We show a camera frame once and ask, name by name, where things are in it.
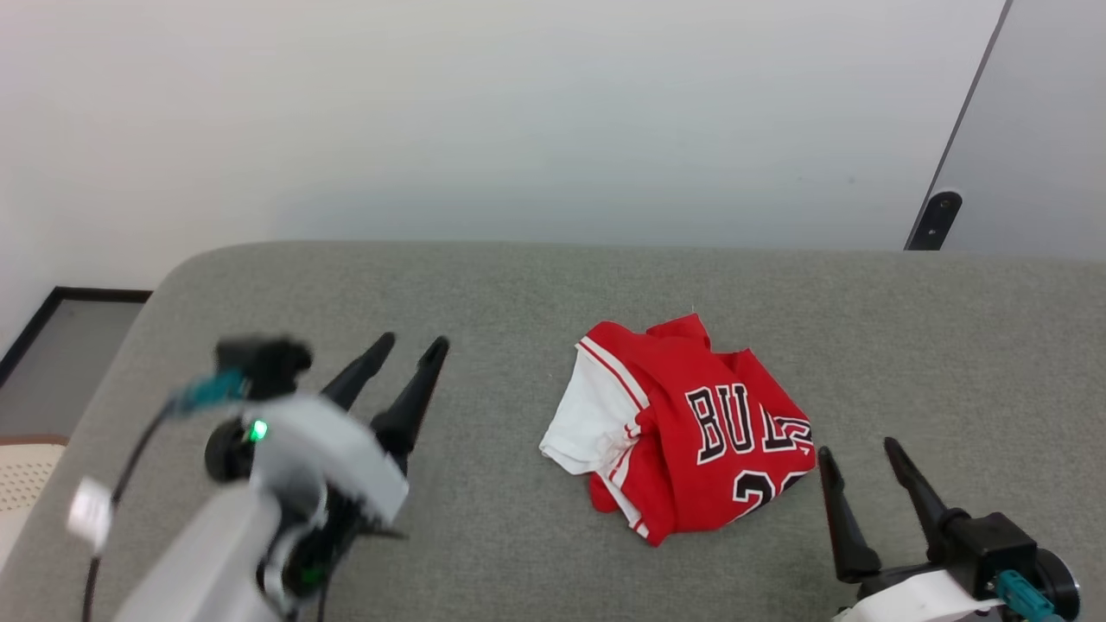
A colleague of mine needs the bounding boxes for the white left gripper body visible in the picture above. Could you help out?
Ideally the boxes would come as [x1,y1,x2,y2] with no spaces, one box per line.
[205,396,409,599]

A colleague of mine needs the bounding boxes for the black baseboard strip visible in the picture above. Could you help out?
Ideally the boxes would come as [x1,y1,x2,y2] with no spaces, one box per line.
[0,287,153,388]

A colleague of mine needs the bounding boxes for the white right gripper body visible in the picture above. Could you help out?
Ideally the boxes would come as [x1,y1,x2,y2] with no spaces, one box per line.
[834,566,1007,622]

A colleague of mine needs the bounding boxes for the grey door panel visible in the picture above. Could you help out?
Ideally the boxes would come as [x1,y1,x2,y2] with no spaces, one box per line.
[938,0,1106,263]

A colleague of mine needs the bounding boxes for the black right cable teal plug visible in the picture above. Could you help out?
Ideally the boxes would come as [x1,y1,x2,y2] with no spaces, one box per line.
[996,570,1065,622]

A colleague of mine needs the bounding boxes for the black cable teal plug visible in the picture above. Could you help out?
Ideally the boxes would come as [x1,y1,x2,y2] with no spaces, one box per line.
[82,367,251,622]
[996,570,1065,622]

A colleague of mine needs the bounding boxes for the white cable label tag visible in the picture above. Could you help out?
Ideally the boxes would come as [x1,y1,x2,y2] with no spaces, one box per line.
[67,478,115,552]

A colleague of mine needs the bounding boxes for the beige perforated laundry basket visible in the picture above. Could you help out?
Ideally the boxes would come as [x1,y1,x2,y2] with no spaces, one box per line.
[0,436,68,567]

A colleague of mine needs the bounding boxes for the black left cable teal plug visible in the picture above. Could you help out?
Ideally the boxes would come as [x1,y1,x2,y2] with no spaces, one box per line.
[82,367,251,622]

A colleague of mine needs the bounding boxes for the red and white basketball jersey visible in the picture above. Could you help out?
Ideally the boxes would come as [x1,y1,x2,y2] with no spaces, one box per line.
[539,314,817,548]

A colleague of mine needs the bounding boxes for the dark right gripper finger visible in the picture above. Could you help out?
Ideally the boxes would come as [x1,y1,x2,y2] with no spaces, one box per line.
[883,437,969,562]
[817,447,882,581]

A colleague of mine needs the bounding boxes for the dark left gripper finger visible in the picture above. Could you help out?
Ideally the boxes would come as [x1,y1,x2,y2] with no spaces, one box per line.
[321,333,397,411]
[372,337,450,474]

